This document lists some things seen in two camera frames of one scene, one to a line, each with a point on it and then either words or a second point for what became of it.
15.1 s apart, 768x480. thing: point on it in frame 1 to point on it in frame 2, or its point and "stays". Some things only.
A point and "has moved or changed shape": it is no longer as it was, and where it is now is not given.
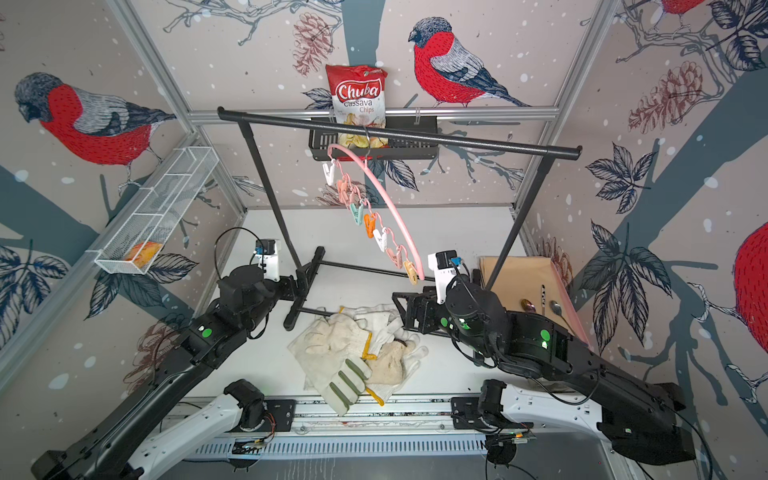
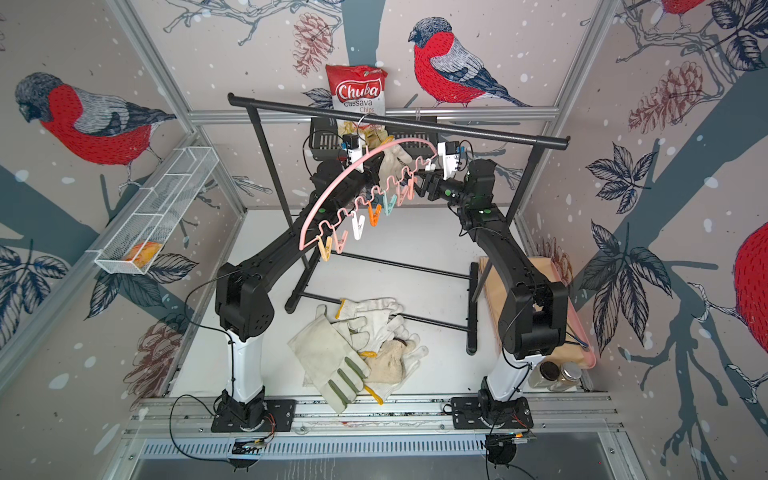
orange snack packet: [143, 254] stays
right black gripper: [429, 305] to [435, 183]
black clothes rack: [308, 267] to [475, 286]
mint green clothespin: [357, 213] to [388, 206]
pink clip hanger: [371, 203] has moved or changed shape
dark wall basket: [321, 139] stays
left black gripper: [290, 288] to [370, 170]
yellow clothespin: [411, 271] to [325, 249]
